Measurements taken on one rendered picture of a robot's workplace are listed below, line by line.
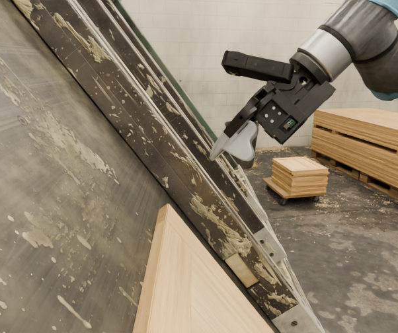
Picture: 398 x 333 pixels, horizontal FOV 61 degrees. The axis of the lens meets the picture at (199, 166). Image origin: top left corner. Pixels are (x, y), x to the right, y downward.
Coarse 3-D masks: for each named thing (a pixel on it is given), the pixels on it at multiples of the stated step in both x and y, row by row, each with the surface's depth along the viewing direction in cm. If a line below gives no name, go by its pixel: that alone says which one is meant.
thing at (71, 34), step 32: (32, 0) 51; (64, 0) 52; (64, 32) 53; (96, 32) 55; (64, 64) 54; (96, 64) 54; (96, 96) 56; (128, 96) 56; (128, 128) 57; (160, 128) 58; (160, 160) 59; (192, 160) 61; (192, 192) 61; (224, 224) 63; (224, 256) 65; (256, 256) 65; (256, 288) 67; (288, 288) 68; (288, 320) 70
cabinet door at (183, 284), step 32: (160, 224) 46; (160, 256) 38; (192, 256) 48; (160, 288) 33; (192, 288) 41; (224, 288) 50; (160, 320) 30; (192, 320) 36; (224, 320) 44; (256, 320) 55
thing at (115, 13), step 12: (108, 0) 105; (120, 24) 108; (132, 36) 109; (144, 48) 111; (156, 72) 112; (168, 84) 113; (180, 96) 120; (180, 108) 116; (192, 120) 117; (204, 132) 118; (228, 168) 122; (240, 180) 124; (252, 204) 126; (264, 216) 128
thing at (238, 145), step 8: (248, 120) 53; (240, 128) 53; (248, 128) 53; (256, 128) 53; (224, 136) 53; (232, 136) 53; (240, 136) 53; (248, 136) 53; (216, 144) 54; (224, 144) 54; (232, 144) 54; (240, 144) 54; (248, 144) 53; (216, 152) 55; (232, 152) 54; (240, 152) 54; (248, 152) 53
